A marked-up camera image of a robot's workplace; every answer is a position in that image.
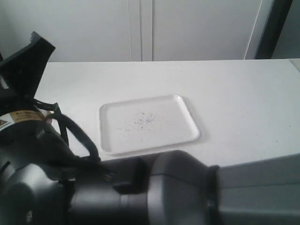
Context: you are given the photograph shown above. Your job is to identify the white rectangular plastic tray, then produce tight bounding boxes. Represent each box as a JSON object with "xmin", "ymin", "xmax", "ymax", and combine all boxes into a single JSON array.
[{"xmin": 98, "ymin": 94, "xmax": 202, "ymax": 155}]

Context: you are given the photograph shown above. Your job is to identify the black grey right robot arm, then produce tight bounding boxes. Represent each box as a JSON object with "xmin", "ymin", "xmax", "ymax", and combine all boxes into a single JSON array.
[{"xmin": 0, "ymin": 32, "xmax": 300, "ymax": 225}]

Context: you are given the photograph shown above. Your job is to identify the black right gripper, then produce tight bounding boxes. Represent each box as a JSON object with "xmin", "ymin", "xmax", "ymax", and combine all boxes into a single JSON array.
[{"xmin": 0, "ymin": 31, "xmax": 56, "ymax": 115}]

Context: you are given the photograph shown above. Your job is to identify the white cabinet doors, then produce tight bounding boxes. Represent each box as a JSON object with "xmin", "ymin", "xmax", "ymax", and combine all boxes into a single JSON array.
[{"xmin": 0, "ymin": 0, "xmax": 273, "ymax": 62}]

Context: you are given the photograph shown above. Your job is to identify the dark vertical post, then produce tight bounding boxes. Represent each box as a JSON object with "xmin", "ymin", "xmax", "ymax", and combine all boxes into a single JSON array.
[{"xmin": 254, "ymin": 0, "xmax": 293, "ymax": 60}]

